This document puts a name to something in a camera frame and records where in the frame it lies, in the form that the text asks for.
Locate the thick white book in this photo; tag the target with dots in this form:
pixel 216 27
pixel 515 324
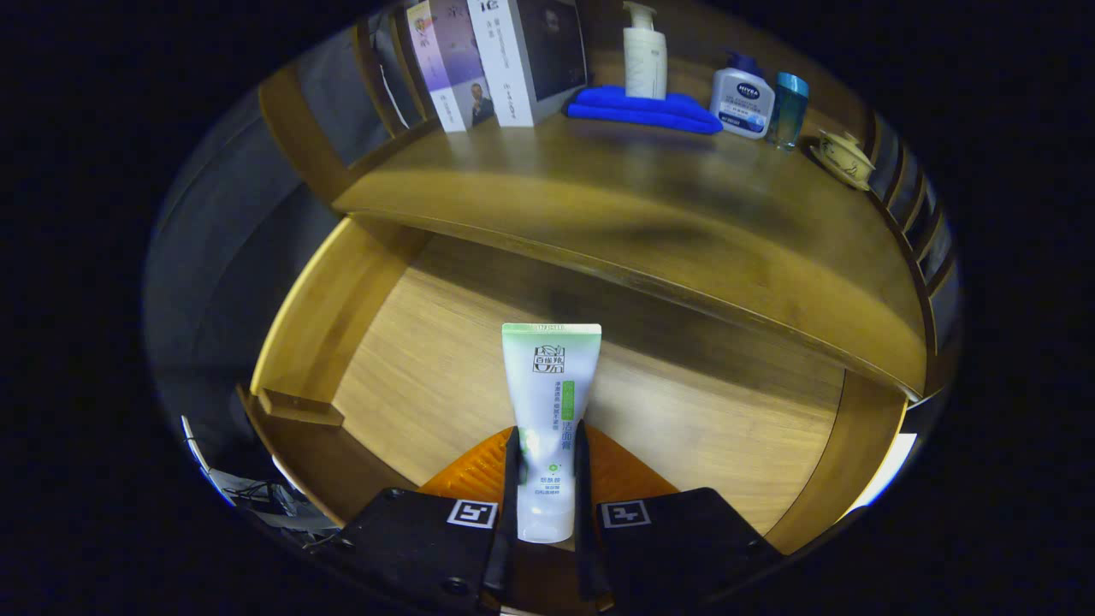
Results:
pixel 513 68

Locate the purple book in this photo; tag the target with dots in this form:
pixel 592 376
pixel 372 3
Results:
pixel 449 68

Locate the brown wooden drawer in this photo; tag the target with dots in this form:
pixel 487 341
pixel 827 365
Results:
pixel 445 385

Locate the yellow lidded tea cup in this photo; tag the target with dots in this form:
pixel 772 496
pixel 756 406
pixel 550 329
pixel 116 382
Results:
pixel 843 158

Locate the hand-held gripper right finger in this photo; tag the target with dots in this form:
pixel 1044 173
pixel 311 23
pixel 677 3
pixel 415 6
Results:
pixel 583 513

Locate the white and green tube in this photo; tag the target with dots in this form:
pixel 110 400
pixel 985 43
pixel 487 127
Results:
pixel 552 385

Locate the folded blue cloth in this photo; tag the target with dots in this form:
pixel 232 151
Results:
pixel 642 111

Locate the black backdrop cloth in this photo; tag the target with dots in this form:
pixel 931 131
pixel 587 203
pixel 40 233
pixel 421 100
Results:
pixel 214 257

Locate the white bottle with blue pump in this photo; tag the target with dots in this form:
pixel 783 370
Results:
pixel 742 98

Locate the tall white pump bottle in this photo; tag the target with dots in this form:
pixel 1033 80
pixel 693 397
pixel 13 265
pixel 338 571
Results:
pixel 645 60

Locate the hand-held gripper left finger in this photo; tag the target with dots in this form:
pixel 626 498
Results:
pixel 511 513

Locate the brown wooden countertop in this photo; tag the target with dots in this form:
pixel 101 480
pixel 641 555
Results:
pixel 642 214

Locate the brown wooden cabinet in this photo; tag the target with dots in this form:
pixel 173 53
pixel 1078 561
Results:
pixel 295 128

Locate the teal slim bottle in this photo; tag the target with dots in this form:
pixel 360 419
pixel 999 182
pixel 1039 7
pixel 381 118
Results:
pixel 789 111

